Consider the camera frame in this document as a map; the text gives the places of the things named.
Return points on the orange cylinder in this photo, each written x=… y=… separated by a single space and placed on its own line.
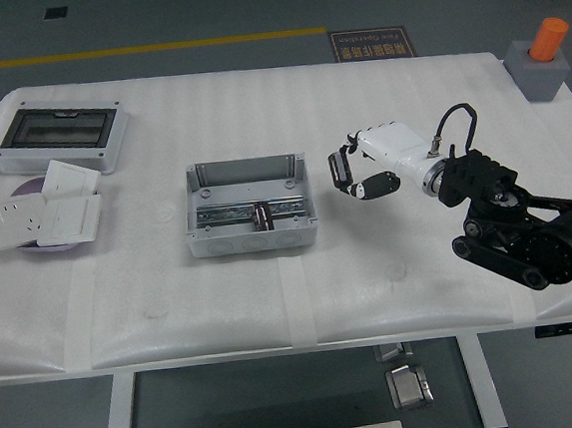
x=547 y=40

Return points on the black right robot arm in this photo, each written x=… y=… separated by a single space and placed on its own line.
x=512 y=219

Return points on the white foam table mat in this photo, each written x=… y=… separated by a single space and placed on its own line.
x=272 y=285

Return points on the dark floor hatch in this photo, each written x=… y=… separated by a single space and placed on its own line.
x=56 y=13

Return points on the open grey junction box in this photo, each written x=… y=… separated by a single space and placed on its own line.
x=238 y=242

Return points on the purple round plate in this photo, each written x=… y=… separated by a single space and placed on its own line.
x=30 y=188

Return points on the dark floor sign orange text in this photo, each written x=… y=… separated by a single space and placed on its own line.
x=371 y=44

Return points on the white wall socket panel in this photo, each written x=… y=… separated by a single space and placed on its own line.
x=15 y=222

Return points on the metal block fixture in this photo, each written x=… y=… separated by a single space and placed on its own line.
x=409 y=387

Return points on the grey distribution box clear cover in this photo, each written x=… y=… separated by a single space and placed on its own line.
x=60 y=127

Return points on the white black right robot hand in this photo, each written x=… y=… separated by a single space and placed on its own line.
x=395 y=147

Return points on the metal DIN rail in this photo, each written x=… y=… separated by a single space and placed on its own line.
x=226 y=213

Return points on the white table leg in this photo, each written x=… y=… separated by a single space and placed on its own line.
x=119 y=424
x=483 y=382

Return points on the small metal bracket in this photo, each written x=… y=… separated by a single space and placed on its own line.
x=390 y=351

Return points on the white wall switch panel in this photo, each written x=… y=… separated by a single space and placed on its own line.
x=70 y=178
x=71 y=220

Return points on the grey block holder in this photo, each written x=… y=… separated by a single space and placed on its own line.
x=540 y=79

